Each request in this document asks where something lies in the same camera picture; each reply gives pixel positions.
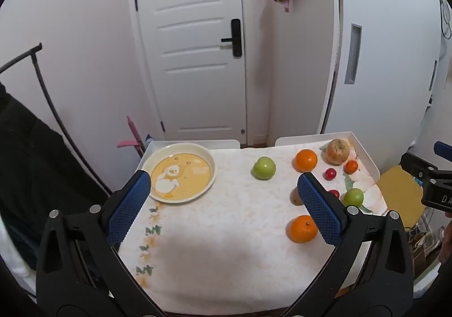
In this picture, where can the black coat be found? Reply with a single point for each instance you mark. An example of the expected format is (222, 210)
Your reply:
(28, 168)

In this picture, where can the blue white bag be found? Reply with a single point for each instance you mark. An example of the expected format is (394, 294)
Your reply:
(148, 137)

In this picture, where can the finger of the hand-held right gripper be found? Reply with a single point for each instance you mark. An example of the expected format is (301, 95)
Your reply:
(415, 163)
(443, 149)

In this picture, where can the green apple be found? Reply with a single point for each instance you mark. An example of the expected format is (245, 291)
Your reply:
(263, 168)
(354, 196)

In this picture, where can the cream bowl with duck print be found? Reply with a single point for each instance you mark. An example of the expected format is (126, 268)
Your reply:
(183, 175)

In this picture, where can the yellow stool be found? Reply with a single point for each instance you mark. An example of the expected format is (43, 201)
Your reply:
(399, 193)

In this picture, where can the small tangerine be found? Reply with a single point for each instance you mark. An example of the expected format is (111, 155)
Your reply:
(351, 166)

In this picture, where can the brown kiwi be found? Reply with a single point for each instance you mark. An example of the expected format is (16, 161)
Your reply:
(295, 196)

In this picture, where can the white panel door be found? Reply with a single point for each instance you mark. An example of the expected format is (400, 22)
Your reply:
(197, 90)

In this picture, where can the red cherry tomato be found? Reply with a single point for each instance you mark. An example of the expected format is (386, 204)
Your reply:
(330, 173)
(334, 193)

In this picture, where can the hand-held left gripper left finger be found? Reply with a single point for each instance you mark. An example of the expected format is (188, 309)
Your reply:
(130, 207)

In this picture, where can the white fluffy garment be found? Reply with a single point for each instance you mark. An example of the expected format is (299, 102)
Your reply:
(9, 257)

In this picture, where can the white wardrobe door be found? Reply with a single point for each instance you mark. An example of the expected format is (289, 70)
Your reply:
(388, 73)

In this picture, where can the black clothes rack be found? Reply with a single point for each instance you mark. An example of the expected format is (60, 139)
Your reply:
(44, 83)

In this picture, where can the red yellow apple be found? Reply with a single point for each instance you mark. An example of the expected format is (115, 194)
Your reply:
(337, 151)

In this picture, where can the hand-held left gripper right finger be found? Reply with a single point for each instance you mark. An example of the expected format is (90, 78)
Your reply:
(319, 207)

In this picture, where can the floral cream tablecloth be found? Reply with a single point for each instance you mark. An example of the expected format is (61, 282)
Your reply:
(229, 232)

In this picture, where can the large orange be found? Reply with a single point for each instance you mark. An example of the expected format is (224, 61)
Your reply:
(306, 160)
(302, 228)

